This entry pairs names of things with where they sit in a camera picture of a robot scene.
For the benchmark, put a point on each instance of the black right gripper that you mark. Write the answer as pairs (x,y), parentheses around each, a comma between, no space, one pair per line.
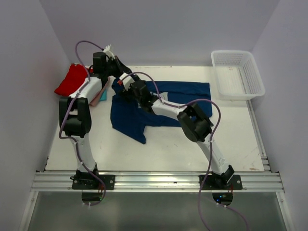
(127,91)

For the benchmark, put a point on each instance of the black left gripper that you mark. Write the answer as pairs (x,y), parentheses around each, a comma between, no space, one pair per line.
(121,68)

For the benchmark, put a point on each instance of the dark blue t shirt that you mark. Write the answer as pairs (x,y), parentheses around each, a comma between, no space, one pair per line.
(130,119)

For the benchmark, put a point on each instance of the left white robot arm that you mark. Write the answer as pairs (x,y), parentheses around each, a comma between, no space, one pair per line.
(74,111)

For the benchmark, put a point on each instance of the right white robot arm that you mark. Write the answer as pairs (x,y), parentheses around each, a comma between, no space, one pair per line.
(194,122)

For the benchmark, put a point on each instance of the turquoise folded t shirt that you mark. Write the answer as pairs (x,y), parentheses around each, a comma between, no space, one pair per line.
(104,96)

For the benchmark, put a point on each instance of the beige folded t shirt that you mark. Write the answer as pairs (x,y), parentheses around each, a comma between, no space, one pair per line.
(96,100)

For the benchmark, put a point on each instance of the red folded t shirt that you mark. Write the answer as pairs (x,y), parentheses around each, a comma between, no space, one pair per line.
(74,78)

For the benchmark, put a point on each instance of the white plastic basket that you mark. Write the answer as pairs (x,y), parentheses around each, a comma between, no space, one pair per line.
(237,75)

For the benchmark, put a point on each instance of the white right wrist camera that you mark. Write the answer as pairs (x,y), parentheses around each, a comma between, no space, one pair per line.
(125,78)

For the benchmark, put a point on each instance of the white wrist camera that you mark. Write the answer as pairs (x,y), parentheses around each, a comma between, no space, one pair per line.
(108,50)
(125,78)

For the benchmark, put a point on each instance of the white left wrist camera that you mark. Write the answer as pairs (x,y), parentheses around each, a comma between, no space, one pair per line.
(108,50)

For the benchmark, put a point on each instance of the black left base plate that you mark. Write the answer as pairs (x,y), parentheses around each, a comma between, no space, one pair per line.
(89,182)

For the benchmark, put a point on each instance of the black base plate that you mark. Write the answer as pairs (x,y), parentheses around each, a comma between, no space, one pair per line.
(209,181)
(89,182)

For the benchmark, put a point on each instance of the aluminium front rail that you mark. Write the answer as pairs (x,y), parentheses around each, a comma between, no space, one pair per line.
(159,181)

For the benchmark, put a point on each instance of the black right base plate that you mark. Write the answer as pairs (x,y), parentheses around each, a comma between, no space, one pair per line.
(209,181)

